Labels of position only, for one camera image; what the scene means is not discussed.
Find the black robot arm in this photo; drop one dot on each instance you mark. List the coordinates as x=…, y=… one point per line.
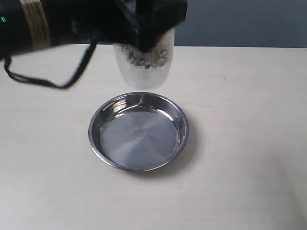
x=31, y=25

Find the clear plastic shaker bottle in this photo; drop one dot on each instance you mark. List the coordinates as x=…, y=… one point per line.
x=141, y=78

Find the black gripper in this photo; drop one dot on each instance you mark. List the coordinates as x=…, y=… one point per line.
x=70, y=21

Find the round stainless steel plate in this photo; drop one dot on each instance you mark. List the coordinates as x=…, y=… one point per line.
x=138, y=131

